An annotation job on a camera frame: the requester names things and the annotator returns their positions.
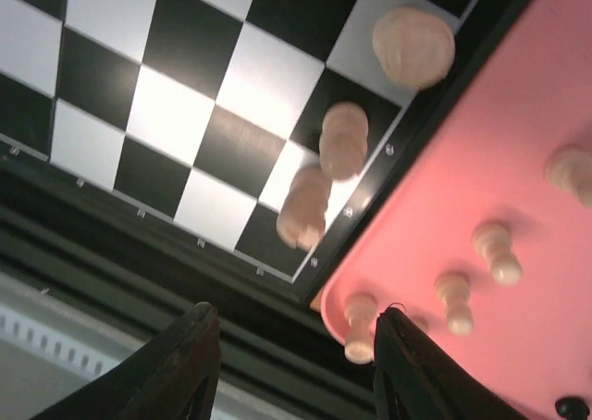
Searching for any white king chess piece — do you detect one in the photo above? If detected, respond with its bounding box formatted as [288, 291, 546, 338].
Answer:
[372, 6, 456, 90]

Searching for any light blue slotted cable duct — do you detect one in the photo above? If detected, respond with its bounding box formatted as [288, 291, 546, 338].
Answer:
[1, 306, 120, 378]

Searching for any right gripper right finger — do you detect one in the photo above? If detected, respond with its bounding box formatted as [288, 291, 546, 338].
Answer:
[374, 307, 524, 420]

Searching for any black white chess board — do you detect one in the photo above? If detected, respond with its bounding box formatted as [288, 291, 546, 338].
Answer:
[1, 0, 513, 300]

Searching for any black pawn chess piece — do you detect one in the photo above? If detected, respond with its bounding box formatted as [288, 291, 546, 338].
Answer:
[555, 396, 591, 420]

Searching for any pink plastic tray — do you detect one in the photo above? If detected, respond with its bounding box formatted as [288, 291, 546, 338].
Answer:
[321, 0, 591, 419]

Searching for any white pawn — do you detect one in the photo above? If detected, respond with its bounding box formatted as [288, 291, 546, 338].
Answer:
[435, 272, 474, 336]
[472, 221, 524, 286]
[545, 146, 591, 208]

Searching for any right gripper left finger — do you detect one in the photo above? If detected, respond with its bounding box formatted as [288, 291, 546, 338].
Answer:
[35, 303, 221, 420]

